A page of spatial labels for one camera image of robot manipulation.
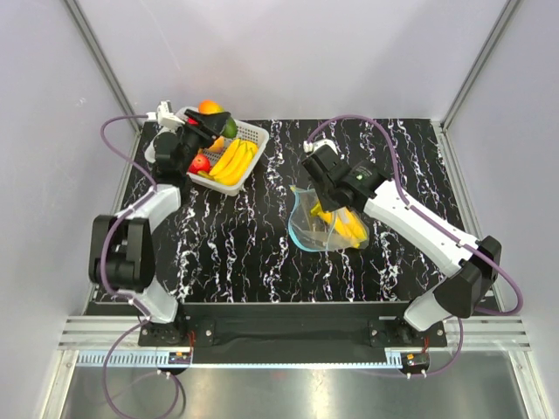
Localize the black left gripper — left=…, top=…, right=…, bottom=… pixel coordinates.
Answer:
left=175, top=110, right=231, bottom=175

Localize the orange green mango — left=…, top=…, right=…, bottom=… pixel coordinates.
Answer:
left=197, top=100, right=238, bottom=138

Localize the yellow banana bunch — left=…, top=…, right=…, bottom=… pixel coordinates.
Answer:
left=209, top=139, right=258, bottom=186
left=310, top=203, right=369, bottom=251

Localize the clear zip top bag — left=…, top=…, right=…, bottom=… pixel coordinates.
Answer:
left=287, top=186, right=369, bottom=252

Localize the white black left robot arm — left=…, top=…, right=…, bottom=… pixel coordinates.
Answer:
left=88, top=101, right=231, bottom=346

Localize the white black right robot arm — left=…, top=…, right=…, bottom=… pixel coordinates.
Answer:
left=302, top=141, right=501, bottom=347

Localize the small orange mango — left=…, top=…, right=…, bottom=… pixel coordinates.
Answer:
left=207, top=136, right=225, bottom=153

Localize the white perforated plastic basket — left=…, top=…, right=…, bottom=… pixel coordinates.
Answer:
left=143, top=106, right=270, bottom=197

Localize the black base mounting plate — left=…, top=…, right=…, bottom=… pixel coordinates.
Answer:
left=139, top=302, right=447, bottom=349

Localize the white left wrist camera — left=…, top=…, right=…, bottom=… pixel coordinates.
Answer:
left=147, top=100, right=185, bottom=132

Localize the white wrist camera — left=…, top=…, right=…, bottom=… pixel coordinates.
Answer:
left=147, top=100, right=185, bottom=132
left=303, top=139, right=338, bottom=155

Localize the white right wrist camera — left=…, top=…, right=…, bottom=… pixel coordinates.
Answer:
left=303, top=139, right=338, bottom=155

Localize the aluminium frame rail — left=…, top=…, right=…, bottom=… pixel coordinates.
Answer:
left=59, top=316, right=531, bottom=369

